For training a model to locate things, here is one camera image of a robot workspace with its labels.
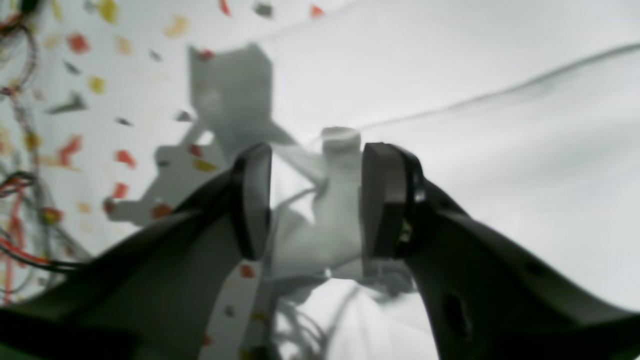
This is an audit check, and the image-right left gripper white right finger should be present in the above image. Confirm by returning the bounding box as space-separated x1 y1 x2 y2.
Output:
361 142 640 360

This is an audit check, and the image-right left gripper dark left finger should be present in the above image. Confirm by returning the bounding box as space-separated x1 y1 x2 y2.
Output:
1 143 272 360

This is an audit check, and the white T-shirt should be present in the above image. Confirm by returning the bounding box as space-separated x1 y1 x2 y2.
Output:
190 0 640 360

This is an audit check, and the terrazzo pattern table cloth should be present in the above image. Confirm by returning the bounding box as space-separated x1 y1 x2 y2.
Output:
1 0 354 360

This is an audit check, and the red black wire bundle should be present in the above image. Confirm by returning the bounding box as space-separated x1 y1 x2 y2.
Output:
0 0 86 306

